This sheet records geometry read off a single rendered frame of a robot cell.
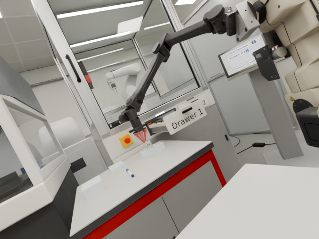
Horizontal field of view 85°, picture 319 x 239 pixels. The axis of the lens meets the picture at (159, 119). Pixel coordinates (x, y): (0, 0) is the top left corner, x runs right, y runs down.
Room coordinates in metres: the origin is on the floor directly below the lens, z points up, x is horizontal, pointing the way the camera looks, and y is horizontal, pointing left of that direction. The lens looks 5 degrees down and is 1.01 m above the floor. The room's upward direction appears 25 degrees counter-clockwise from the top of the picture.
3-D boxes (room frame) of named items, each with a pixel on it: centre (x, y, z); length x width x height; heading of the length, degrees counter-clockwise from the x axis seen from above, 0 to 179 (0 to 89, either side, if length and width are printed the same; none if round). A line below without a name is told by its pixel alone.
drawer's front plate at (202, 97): (1.46, -0.31, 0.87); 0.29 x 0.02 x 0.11; 114
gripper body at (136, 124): (1.01, 0.13, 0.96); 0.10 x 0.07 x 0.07; 138
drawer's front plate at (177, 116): (1.04, -0.15, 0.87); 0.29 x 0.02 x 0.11; 114
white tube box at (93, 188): (0.78, 0.41, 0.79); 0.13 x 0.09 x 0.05; 25
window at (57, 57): (1.60, 0.58, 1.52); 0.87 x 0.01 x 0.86; 24
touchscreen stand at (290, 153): (1.53, -0.98, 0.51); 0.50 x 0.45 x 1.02; 156
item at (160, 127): (1.24, -0.07, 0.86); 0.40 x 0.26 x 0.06; 24
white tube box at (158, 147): (1.01, 0.11, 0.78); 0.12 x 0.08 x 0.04; 50
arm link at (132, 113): (1.02, 0.14, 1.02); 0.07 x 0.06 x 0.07; 50
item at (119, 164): (1.06, 0.37, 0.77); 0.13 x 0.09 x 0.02; 23
